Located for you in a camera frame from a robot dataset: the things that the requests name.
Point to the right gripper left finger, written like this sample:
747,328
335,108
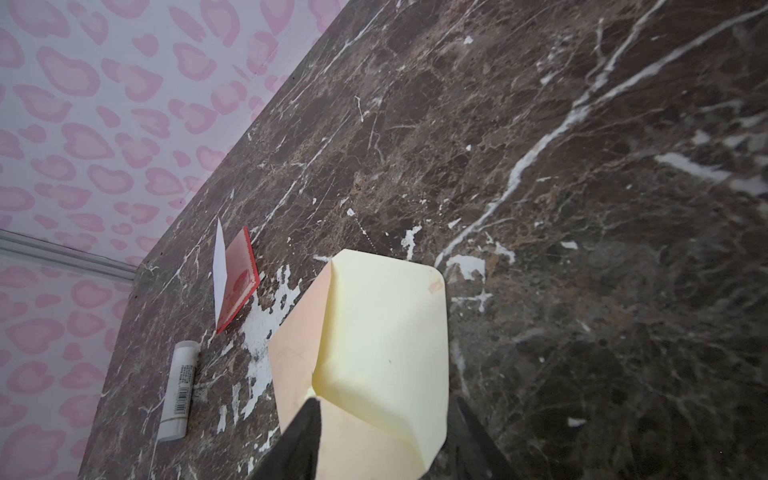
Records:
295,455

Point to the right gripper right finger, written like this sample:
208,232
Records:
472,453

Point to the peach paper envelope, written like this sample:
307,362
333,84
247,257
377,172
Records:
369,341

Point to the pink red-bordered letter card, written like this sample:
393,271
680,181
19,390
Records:
235,275

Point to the white glue stick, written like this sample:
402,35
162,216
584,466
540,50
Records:
178,394

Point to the left diagonal aluminium strut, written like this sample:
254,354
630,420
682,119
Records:
24,248

